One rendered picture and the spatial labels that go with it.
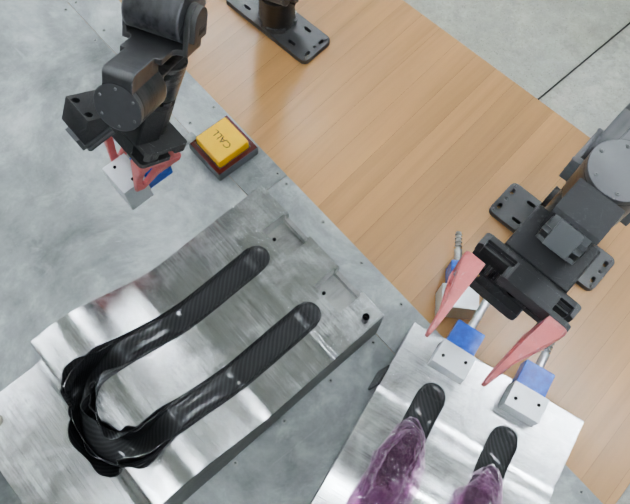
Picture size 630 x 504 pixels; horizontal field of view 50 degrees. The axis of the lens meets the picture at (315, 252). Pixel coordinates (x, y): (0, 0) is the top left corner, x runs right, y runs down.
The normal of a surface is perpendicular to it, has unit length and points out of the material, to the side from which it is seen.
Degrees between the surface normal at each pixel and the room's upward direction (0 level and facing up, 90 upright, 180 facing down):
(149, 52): 26
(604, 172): 2
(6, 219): 0
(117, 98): 64
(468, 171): 0
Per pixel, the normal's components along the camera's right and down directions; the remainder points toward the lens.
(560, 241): -0.39, 0.12
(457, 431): 0.07, -0.41
